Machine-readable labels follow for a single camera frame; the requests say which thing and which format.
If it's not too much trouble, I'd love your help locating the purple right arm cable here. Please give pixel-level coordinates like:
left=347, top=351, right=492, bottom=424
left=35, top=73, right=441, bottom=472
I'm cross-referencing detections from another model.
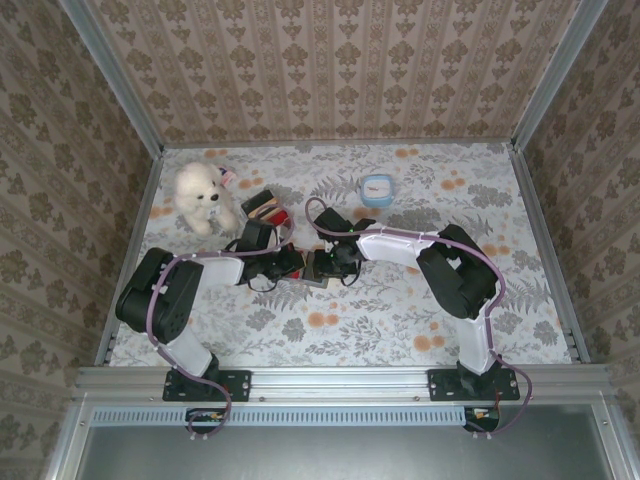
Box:
left=304, top=196, right=532, bottom=444

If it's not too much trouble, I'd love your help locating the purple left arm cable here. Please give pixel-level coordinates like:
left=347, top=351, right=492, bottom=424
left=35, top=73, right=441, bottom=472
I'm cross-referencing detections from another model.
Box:
left=149, top=202, right=299, bottom=444

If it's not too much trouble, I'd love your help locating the aluminium table side rail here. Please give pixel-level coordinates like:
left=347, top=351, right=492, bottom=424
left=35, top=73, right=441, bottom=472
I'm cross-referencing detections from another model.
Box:
left=94, top=149, right=166, bottom=366
left=509, top=144, right=591, bottom=364

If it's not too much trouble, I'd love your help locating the aluminium table end rail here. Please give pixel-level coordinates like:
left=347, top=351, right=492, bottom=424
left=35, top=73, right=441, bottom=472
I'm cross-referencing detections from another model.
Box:
left=162, top=141, right=516, bottom=150

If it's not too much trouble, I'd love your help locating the light blue round container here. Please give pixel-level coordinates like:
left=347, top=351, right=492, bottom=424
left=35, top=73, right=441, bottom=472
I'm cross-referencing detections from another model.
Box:
left=359, top=173, right=396, bottom=208

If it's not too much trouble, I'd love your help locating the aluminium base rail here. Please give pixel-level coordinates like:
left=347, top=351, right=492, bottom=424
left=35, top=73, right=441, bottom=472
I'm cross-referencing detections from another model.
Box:
left=74, top=364, right=612, bottom=401

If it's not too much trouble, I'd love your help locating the grey metal card holder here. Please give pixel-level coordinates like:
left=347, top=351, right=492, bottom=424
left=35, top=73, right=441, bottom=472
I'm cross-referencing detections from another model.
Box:
left=301, top=248, right=332, bottom=290

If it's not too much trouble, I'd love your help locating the floral patterned table mat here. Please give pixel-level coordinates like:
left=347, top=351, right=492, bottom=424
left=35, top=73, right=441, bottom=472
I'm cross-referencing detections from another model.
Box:
left=107, top=144, right=576, bottom=369

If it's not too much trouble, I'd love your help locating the white slotted cable duct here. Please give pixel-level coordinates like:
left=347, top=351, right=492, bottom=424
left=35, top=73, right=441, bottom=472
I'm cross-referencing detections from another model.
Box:
left=92, top=405, right=469, bottom=427

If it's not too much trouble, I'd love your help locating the clear acrylic box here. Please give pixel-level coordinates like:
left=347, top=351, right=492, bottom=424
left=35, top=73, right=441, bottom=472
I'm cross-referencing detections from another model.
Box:
left=241, top=188, right=296, bottom=230

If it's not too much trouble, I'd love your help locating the black block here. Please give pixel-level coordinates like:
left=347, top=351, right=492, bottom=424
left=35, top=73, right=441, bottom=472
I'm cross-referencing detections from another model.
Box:
left=242, top=188, right=275, bottom=212

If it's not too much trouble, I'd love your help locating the aluminium frame post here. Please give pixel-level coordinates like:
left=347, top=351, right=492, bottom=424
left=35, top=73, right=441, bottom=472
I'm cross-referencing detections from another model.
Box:
left=512, top=0, right=609, bottom=151
left=58, top=0, right=166, bottom=154

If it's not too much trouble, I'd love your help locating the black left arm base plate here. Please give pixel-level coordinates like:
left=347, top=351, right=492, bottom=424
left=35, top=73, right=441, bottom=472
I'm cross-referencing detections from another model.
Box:
left=162, top=368, right=252, bottom=403

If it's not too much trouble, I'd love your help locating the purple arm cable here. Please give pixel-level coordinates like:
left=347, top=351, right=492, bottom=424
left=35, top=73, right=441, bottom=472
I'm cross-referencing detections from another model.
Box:
left=304, top=196, right=532, bottom=444
left=149, top=202, right=299, bottom=444

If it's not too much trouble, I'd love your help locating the white plush dog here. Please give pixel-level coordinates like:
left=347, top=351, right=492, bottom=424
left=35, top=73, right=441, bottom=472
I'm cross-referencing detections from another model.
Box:
left=172, top=160, right=239, bottom=236

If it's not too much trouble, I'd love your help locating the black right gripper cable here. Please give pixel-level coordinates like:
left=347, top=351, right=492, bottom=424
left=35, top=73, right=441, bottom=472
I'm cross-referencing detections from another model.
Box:
left=337, top=259, right=362, bottom=287

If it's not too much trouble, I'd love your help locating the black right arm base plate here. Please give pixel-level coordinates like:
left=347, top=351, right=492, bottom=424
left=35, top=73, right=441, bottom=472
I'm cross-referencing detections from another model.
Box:
left=427, top=368, right=521, bottom=403

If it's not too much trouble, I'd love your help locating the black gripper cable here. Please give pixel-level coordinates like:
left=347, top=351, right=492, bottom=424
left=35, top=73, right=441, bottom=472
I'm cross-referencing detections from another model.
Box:
left=245, top=272, right=281, bottom=294
left=337, top=259, right=362, bottom=287

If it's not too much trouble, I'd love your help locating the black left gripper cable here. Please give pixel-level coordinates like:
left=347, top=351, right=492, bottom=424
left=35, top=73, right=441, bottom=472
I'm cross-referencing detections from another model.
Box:
left=245, top=272, right=281, bottom=294

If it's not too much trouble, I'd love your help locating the grey steel panel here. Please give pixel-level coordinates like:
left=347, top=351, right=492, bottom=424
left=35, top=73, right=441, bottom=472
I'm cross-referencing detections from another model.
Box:
left=44, top=399, right=640, bottom=480

